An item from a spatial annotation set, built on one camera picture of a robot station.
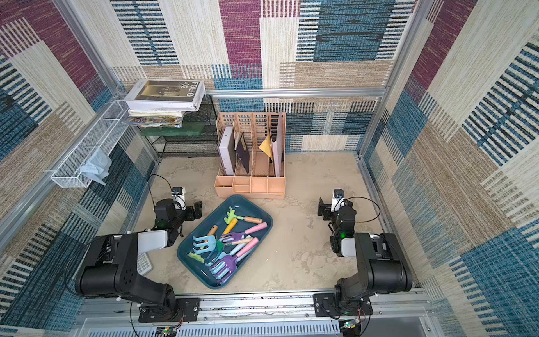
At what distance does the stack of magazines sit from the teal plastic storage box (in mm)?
396

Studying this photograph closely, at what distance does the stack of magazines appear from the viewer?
2.71 ft

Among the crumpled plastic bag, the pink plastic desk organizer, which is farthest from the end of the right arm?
the crumpled plastic bag

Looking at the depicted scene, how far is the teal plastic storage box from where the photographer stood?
30.6 inches

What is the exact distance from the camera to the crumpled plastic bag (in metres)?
0.67
